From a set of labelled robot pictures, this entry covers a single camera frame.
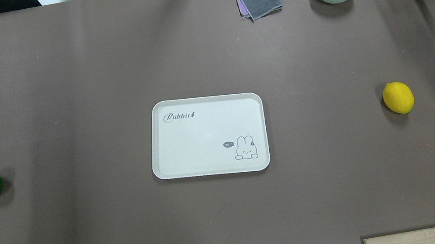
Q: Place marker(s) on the yellow lemon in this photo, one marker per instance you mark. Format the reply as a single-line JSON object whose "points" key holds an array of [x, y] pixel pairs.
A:
{"points": [[398, 97]]}

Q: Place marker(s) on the white rabbit print tray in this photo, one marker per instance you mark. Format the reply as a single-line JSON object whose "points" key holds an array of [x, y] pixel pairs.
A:
{"points": [[210, 135]]}

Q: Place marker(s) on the grey folded cloth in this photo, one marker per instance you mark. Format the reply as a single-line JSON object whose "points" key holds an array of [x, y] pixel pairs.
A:
{"points": [[255, 9]]}

